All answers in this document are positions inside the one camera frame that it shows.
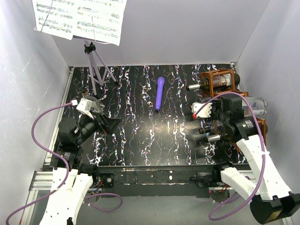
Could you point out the clear glass bottle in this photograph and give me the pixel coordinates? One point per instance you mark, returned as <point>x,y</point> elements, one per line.
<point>96,107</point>

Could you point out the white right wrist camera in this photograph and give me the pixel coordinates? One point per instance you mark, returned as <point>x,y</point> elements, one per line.
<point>201,110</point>

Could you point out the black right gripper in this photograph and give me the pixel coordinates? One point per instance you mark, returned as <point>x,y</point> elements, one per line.
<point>214,105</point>

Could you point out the lilac music stand tripod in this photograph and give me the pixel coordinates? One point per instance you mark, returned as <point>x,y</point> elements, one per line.
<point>95,76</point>

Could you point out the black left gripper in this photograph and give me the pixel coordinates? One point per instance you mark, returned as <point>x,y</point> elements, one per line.
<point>110,123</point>

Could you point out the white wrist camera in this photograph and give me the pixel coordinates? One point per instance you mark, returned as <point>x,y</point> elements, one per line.
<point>84,107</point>
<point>201,110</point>

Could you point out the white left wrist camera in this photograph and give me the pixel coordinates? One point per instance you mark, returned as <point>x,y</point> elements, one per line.
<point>84,107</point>

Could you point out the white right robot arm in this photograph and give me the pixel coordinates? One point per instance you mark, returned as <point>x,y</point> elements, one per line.
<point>270,199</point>

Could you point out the purple toy microphone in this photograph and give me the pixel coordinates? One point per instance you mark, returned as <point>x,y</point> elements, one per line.
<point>160,86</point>

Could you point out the brown wooden wine rack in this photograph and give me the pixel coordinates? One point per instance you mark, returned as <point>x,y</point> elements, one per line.
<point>222,82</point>

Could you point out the clear plastic bottle blue label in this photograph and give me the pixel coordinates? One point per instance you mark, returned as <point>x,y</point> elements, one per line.
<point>259,106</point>

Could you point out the white sheet music pages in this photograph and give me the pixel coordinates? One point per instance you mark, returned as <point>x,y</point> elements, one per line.
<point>98,20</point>

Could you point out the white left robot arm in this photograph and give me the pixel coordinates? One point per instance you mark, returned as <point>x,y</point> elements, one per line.
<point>72,179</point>

